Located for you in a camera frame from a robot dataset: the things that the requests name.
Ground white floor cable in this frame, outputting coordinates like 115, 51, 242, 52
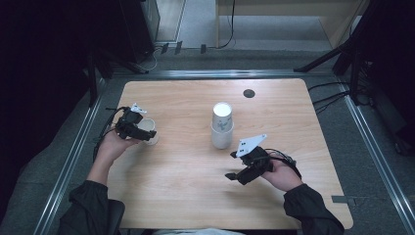
140, 45, 164, 72

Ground black floor cables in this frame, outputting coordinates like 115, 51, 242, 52
307, 81, 350, 116

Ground dark curtain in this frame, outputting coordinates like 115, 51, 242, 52
0, 0, 96, 223

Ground aluminium floor rail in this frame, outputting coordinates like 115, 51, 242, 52
33, 77, 107, 235
339, 81, 415, 235
111, 69, 334, 79

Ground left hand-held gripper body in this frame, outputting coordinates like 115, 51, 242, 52
115, 103, 148, 141

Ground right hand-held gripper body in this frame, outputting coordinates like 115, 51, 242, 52
234, 133, 275, 185

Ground stack of nested paper cups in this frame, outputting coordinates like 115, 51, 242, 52
210, 102, 235, 150

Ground beige wooden furniture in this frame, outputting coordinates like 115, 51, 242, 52
214, 0, 371, 50

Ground black metal stand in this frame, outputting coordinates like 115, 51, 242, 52
85, 48, 150, 107

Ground grey tape piece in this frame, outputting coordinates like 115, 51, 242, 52
331, 195, 356, 207

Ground person's right hand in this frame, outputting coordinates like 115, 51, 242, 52
260, 157, 304, 193

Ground person's left hand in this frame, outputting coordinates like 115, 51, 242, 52
97, 128, 142, 164

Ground black tripod stand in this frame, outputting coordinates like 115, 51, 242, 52
293, 19, 370, 73

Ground black cabinet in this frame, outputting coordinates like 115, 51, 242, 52
118, 0, 161, 65

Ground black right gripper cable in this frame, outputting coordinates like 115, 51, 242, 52
263, 148, 303, 179

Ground black hanging cable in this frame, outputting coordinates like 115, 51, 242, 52
216, 0, 237, 50

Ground white paper cup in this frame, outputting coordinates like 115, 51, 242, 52
138, 117, 161, 147

